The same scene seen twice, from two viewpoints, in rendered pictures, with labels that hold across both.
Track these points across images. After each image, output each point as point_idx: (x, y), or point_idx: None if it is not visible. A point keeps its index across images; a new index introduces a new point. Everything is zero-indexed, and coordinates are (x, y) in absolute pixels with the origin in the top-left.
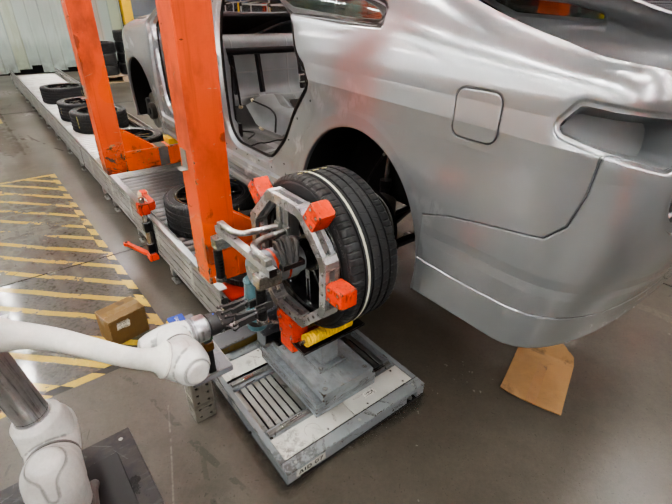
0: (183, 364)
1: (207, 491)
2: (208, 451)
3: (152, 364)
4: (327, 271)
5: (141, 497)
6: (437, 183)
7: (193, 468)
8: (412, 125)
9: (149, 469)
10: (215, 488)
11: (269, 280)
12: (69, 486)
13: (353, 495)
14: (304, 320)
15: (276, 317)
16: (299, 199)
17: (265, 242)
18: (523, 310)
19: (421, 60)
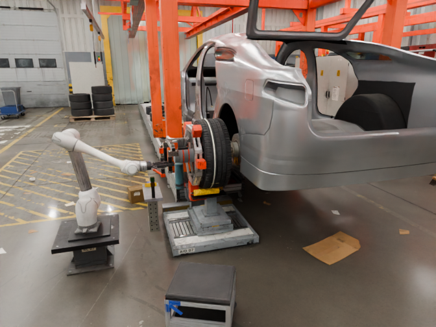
0: (128, 165)
1: (141, 251)
2: (148, 240)
3: (119, 164)
4: (196, 153)
5: (112, 230)
6: (243, 120)
7: (140, 244)
8: (237, 97)
9: (124, 240)
10: (145, 251)
11: (172, 153)
12: (89, 209)
13: None
14: (193, 181)
15: None
16: None
17: None
18: (263, 170)
19: (239, 72)
